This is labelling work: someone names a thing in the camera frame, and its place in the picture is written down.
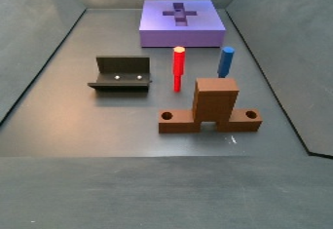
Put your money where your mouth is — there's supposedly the black angle fixture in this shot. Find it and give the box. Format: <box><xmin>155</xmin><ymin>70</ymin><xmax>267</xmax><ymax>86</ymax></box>
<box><xmin>86</xmin><ymin>56</ymin><xmax>151</xmax><ymax>92</ymax></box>

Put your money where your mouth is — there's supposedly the purple board with cross slot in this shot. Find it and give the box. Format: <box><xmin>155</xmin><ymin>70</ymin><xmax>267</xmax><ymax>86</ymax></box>
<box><xmin>139</xmin><ymin>0</ymin><xmax>226</xmax><ymax>47</ymax></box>

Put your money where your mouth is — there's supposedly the brown bridge block with holes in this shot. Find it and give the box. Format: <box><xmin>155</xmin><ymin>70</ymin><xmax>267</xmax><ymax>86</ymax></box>
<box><xmin>159</xmin><ymin>78</ymin><xmax>262</xmax><ymax>134</ymax></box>

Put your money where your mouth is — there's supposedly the red hexagonal peg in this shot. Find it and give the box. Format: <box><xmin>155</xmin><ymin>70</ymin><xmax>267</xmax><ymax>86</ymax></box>
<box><xmin>172</xmin><ymin>46</ymin><xmax>184</xmax><ymax>92</ymax></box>

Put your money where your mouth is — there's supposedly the blue hexagonal peg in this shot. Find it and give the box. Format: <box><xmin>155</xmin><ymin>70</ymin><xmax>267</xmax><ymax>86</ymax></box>
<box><xmin>216</xmin><ymin>47</ymin><xmax>235</xmax><ymax>78</ymax></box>

